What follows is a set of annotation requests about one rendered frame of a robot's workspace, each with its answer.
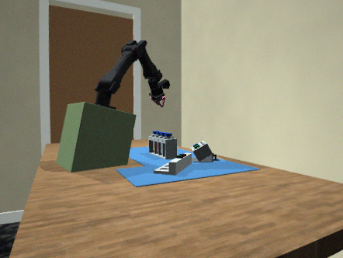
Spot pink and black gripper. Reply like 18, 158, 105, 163
149, 87, 165, 108

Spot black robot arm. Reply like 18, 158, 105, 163
94, 40, 170, 110

